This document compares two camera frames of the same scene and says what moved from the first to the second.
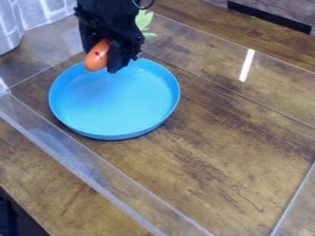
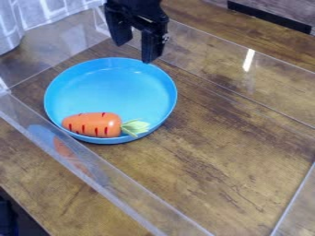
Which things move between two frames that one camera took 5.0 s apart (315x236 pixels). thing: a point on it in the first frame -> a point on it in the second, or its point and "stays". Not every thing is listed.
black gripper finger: [88, 35] -> [120, 28]
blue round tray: [107, 106] stays
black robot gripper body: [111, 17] -> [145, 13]
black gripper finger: [121, 53] -> [152, 41]
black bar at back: [269, 17] stays
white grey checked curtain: [21, 15] stays
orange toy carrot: [97, 55] -> [101, 124]
